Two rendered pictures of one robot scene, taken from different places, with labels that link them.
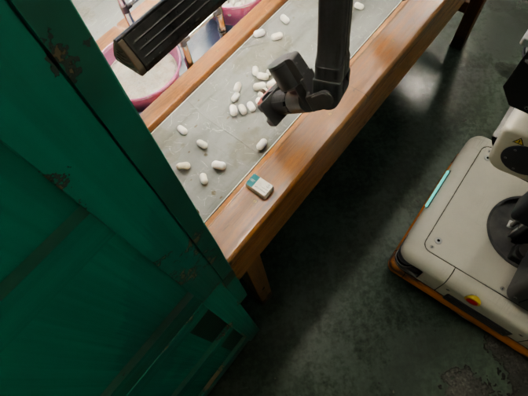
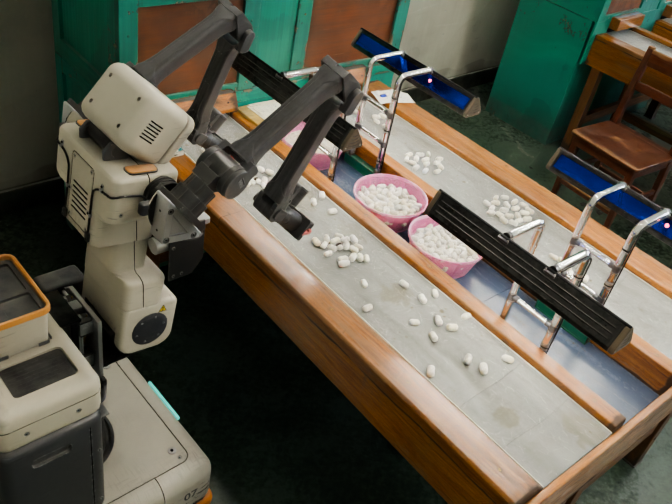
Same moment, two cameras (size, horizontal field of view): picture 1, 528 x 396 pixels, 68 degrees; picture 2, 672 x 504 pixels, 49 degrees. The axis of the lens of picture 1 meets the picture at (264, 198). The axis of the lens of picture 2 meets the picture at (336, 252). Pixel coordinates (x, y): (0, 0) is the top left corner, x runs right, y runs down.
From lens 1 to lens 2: 2.43 m
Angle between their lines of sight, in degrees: 55
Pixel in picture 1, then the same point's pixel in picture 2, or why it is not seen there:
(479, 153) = (181, 446)
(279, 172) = (179, 163)
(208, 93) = (274, 162)
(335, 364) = not seen: hidden behind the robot
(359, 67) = (249, 223)
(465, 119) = not seen: outside the picture
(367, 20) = (308, 255)
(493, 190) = (130, 435)
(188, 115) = not seen: hidden behind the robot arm
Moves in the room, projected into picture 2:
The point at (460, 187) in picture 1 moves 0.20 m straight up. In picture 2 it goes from (150, 409) to (151, 365)
